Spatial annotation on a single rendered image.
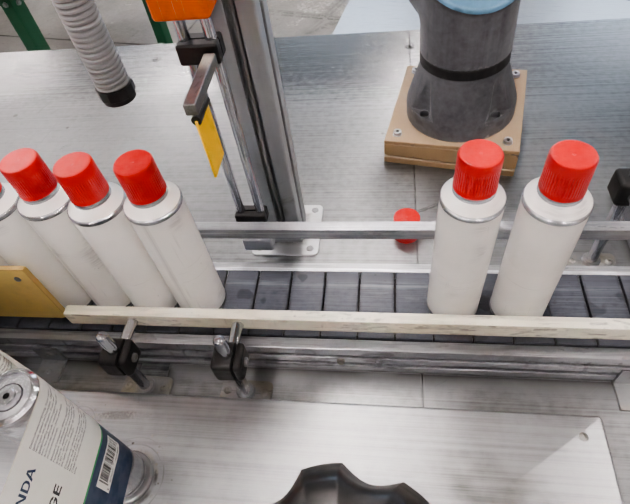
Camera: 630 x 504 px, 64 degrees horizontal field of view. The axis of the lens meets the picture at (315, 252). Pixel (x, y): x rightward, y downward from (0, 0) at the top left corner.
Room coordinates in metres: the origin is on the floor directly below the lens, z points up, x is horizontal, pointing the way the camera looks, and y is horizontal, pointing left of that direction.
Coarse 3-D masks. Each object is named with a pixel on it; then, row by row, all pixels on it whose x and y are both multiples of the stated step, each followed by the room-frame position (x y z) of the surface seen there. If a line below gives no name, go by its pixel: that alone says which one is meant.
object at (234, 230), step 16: (208, 224) 0.36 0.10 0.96; (224, 224) 0.36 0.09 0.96; (240, 224) 0.35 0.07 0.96; (256, 224) 0.35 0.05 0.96; (272, 224) 0.35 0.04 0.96; (288, 224) 0.34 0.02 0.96; (304, 224) 0.34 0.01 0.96; (320, 224) 0.34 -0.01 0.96; (336, 224) 0.33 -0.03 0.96; (352, 224) 0.33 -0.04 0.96; (368, 224) 0.32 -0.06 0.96; (384, 224) 0.32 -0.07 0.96; (400, 224) 0.32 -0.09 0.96; (416, 224) 0.31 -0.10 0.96; (432, 224) 0.31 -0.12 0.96; (512, 224) 0.29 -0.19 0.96; (592, 224) 0.28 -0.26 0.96; (608, 224) 0.27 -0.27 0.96; (624, 224) 0.27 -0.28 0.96
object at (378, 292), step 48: (240, 288) 0.33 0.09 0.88; (288, 288) 0.32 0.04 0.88; (336, 288) 0.31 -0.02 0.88; (384, 288) 0.30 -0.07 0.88; (576, 288) 0.26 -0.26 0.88; (624, 288) 0.25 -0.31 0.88; (288, 336) 0.26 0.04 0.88; (336, 336) 0.25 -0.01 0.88; (384, 336) 0.24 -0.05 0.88; (432, 336) 0.23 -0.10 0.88; (480, 336) 0.23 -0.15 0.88
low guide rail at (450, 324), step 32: (96, 320) 0.31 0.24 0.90; (160, 320) 0.29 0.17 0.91; (192, 320) 0.28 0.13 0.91; (224, 320) 0.28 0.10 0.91; (256, 320) 0.27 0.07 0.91; (288, 320) 0.26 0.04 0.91; (320, 320) 0.25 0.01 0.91; (352, 320) 0.25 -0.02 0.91; (384, 320) 0.24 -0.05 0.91; (416, 320) 0.24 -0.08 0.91; (448, 320) 0.23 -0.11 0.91; (480, 320) 0.22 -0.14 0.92; (512, 320) 0.22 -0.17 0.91; (544, 320) 0.21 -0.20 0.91; (576, 320) 0.21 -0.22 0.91; (608, 320) 0.20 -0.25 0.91
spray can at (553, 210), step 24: (576, 144) 0.26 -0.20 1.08; (552, 168) 0.25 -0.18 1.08; (576, 168) 0.24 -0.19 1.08; (528, 192) 0.26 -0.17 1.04; (552, 192) 0.24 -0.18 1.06; (576, 192) 0.23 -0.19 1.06; (528, 216) 0.24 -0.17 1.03; (552, 216) 0.23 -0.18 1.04; (576, 216) 0.23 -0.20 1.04; (528, 240) 0.24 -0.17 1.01; (552, 240) 0.23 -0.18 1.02; (576, 240) 0.23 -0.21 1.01; (504, 264) 0.25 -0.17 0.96; (528, 264) 0.23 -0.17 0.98; (552, 264) 0.22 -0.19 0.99; (504, 288) 0.24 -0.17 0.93; (528, 288) 0.23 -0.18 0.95; (552, 288) 0.23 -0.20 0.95; (504, 312) 0.24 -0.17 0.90; (528, 312) 0.22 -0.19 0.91
